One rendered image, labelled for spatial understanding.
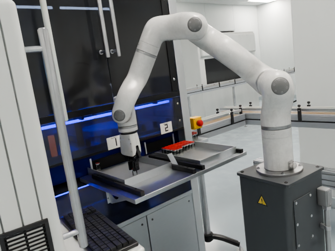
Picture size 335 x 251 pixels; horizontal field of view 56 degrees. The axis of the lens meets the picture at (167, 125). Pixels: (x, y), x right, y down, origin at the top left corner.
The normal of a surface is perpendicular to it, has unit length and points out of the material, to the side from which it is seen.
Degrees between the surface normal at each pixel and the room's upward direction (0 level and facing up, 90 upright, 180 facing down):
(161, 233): 90
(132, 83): 50
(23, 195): 90
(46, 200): 90
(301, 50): 90
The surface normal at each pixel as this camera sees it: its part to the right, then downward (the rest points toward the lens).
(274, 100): -0.09, 0.76
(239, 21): 0.65, 0.05
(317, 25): -0.75, 0.21
